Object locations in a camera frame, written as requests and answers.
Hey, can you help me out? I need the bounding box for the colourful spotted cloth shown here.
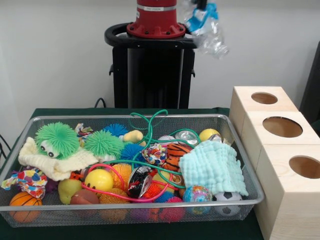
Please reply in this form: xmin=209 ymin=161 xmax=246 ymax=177
xmin=0 ymin=168 xmax=49 ymax=200

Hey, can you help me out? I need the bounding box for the tiger striped plush toy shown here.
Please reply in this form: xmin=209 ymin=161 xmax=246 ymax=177
xmin=162 ymin=142 xmax=193 ymax=172

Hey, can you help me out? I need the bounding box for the small green spiky toy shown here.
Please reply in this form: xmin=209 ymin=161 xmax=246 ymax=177
xmin=84 ymin=129 xmax=125 ymax=162

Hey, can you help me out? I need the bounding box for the wire mesh bin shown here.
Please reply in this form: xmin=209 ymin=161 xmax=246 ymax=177
xmin=0 ymin=114 xmax=265 ymax=229

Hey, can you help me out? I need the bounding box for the blue spiky ball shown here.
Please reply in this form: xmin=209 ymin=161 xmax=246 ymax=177
xmin=119 ymin=142 xmax=148 ymax=166

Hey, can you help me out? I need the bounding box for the black upright panel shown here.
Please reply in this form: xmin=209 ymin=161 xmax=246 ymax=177
xmin=299 ymin=39 xmax=320 ymax=123

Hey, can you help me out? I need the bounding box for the globe print ball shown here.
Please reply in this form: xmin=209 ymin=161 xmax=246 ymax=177
xmin=182 ymin=184 xmax=214 ymax=216

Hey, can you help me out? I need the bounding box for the wooden box with three holes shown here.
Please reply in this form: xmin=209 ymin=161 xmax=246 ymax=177
xmin=229 ymin=86 xmax=320 ymax=240

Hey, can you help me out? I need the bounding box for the dark green tablecloth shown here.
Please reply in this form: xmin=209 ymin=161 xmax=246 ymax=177
xmin=0 ymin=107 xmax=266 ymax=240

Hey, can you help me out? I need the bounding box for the yellow smiley ball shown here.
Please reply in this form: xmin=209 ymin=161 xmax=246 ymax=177
xmin=83 ymin=169 xmax=114 ymax=193

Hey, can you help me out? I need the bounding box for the cream knitted cloth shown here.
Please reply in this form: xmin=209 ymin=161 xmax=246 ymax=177
xmin=18 ymin=136 xmax=100 ymax=182

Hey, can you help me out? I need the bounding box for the orange basketball toy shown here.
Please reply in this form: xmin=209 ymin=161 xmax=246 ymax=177
xmin=9 ymin=191 xmax=43 ymax=223

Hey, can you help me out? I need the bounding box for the large green spiky toy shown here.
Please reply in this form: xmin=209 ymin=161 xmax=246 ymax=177
xmin=34 ymin=121 xmax=80 ymax=160

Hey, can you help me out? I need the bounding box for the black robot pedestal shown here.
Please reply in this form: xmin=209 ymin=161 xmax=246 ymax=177
xmin=104 ymin=22 xmax=208 ymax=109

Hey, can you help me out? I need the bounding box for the thin black cable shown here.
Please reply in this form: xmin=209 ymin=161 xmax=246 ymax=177
xmin=94 ymin=97 xmax=108 ymax=109

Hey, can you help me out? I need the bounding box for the clear bottle blue label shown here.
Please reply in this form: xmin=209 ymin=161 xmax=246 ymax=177
xmin=183 ymin=0 xmax=230 ymax=60

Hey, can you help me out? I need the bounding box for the light blue muslin cloth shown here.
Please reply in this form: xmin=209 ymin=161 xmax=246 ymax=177
xmin=178 ymin=139 xmax=250 ymax=197

